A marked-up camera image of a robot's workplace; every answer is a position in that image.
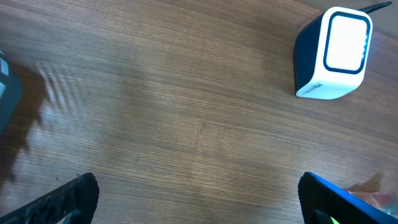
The white barcode scanner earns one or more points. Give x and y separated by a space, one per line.
330 54

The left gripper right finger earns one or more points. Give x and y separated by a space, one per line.
323 202

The green snack bag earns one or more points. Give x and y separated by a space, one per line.
369 192

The grey plastic shopping basket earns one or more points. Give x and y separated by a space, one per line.
11 90

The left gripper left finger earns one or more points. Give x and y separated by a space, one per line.
74 202

